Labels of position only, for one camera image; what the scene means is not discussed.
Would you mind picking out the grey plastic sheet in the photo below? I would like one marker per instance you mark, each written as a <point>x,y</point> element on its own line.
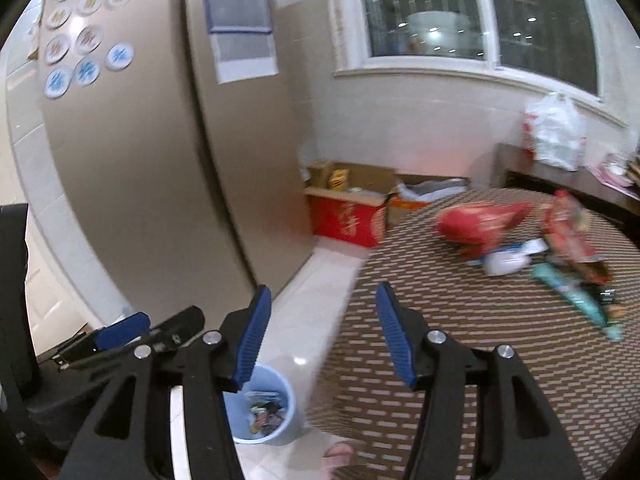
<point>430,187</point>

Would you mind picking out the dark wooden sideboard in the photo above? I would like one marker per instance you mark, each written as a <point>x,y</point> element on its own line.
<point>550,180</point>

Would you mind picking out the pink booklet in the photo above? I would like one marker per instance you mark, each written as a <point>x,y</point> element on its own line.
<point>610,172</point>

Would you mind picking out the group of round character magnets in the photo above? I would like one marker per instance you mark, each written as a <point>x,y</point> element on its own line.
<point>87,35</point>

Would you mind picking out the teal snack wrapper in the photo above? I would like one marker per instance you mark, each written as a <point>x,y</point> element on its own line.
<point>575,295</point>

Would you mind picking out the white panel door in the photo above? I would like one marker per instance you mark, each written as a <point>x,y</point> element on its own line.
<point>42,295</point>

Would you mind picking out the red snack bag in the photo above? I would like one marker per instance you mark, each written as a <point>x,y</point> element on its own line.
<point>480,225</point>

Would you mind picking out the blue and white wrapper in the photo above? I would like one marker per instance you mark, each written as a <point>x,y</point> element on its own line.
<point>530,247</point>

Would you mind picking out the small white packet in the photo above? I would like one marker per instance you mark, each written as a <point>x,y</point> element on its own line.
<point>505,263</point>

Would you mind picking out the small yellow box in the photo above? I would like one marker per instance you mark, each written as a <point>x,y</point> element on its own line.
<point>338,180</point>

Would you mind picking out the pink slipper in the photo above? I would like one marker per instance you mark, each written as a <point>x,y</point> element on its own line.
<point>340,457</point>

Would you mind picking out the open brown cardboard box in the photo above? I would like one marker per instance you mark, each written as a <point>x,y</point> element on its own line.
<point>370,177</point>

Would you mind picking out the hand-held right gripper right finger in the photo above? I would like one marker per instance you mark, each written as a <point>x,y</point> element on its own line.
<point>395,337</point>

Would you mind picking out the blue framed paper sheet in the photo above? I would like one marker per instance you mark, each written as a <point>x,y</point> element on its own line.
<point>237,7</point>

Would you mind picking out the white paper sheet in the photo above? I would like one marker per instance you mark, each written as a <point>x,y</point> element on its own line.
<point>245,57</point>

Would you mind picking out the orange printed cardboard box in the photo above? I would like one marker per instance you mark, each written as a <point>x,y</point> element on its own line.
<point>405,210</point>

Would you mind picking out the round table brown dotted tablecloth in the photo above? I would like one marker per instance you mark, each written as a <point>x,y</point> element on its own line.
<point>475,360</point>

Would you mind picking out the white sliding window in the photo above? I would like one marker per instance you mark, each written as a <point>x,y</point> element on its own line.
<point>480,15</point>

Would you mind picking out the pile of discarded wrappers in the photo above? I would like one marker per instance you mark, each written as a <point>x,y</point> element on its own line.
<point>267,415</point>

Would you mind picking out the red cardboard box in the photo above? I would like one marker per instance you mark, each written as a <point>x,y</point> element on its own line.
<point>345,220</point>

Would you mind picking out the blue plastic waste bin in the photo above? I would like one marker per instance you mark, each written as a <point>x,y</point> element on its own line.
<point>280,425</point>

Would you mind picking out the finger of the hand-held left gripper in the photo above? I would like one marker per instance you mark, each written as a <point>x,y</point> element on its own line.
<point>122,331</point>
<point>180,327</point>

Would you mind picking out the champagne double-door refrigerator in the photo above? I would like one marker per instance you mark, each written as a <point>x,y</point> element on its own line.
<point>150,185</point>

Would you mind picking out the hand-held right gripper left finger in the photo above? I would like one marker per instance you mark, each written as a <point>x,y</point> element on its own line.
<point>252,332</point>

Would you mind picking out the red printed wrapper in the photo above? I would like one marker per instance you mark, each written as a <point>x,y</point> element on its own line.
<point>570,235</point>

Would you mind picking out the white plastic bag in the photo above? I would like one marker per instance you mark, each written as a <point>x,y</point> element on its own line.
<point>555,132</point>

